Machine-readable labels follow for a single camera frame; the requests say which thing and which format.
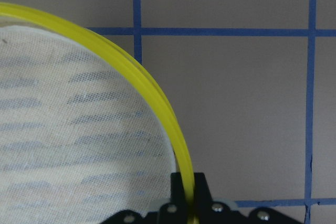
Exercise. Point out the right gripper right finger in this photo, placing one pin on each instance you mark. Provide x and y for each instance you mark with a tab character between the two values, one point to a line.
202	194

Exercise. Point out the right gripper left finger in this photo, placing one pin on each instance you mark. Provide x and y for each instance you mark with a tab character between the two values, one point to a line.
177	196

